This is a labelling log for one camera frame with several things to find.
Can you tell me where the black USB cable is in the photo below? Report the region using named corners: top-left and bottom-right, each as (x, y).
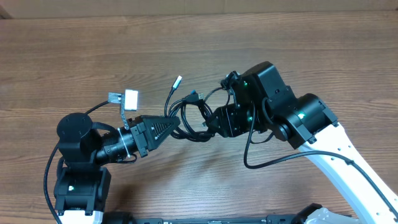
top-left (164, 75), bottom-right (218, 143)

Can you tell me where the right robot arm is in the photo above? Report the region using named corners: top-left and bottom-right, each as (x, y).
top-left (205, 61), bottom-right (397, 223)

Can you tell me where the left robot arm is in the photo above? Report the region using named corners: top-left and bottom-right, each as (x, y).
top-left (54, 113), bottom-right (180, 223)

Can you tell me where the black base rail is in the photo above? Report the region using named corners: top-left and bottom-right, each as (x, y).
top-left (102, 212), bottom-right (307, 224)

